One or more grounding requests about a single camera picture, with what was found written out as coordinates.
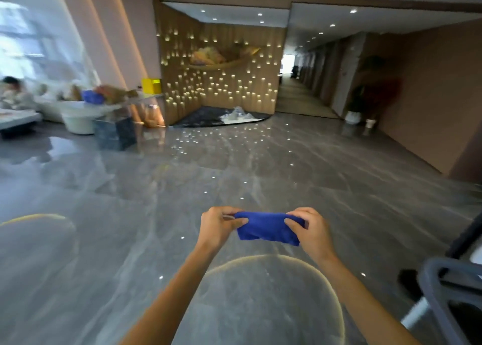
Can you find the person's left forearm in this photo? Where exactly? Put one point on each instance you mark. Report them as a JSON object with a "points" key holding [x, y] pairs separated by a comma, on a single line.
{"points": [[171, 299]]}

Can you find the person's left thumb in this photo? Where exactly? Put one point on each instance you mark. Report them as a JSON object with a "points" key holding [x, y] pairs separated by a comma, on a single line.
{"points": [[238, 225]]}

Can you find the dark stone platform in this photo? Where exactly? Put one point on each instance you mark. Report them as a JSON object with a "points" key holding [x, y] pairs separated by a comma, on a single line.
{"points": [[211, 118]]}

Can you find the person's right thumb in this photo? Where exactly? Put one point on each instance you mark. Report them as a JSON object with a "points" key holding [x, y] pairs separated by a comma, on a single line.
{"points": [[293, 227]]}

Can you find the brown bag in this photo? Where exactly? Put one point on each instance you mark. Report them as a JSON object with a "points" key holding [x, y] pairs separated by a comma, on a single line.
{"points": [[113, 93]]}

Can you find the low white table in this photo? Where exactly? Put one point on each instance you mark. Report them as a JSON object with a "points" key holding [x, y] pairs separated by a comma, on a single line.
{"points": [[17, 119]]}

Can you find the person's left hand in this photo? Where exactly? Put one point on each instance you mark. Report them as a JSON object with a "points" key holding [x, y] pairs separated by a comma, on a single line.
{"points": [[214, 230]]}

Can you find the small white cup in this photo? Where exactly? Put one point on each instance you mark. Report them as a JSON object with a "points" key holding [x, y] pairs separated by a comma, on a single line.
{"points": [[370, 123]]}

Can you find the white rock sculpture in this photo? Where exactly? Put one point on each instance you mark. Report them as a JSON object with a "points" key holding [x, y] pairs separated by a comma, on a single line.
{"points": [[237, 115]]}

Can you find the yellow box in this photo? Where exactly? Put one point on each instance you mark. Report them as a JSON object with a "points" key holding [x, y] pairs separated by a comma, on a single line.
{"points": [[151, 86]]}

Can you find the white sofa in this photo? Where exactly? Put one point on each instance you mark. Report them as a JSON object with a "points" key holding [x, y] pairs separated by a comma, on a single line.
{"points": [[49, 105]]}

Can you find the person's right hand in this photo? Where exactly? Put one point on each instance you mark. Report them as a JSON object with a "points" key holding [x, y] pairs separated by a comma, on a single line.
{"points": [[314, 235]]}

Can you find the potted plant with white pot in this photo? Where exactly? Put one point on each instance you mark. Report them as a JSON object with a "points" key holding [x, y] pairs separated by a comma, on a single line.
{"points": [[371, 92]]}

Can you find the blue cloth bundle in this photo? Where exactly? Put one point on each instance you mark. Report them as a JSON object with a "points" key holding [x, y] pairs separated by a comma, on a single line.
{"points": [[92, 97]]}

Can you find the dark marble block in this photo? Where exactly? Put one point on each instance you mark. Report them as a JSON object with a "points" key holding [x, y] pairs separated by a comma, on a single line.
{"points": [[114, 132]]}

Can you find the person's right forearm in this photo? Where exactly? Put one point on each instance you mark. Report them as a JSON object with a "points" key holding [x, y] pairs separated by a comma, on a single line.
{"points": [[359, 299]]}

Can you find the white round table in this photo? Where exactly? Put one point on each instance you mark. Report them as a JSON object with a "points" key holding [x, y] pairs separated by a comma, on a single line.
{"points": [[84, 115]]}

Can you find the golden wall sculpture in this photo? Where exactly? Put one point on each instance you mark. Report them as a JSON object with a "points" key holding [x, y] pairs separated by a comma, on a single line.
{"points": [[222, 57]]}

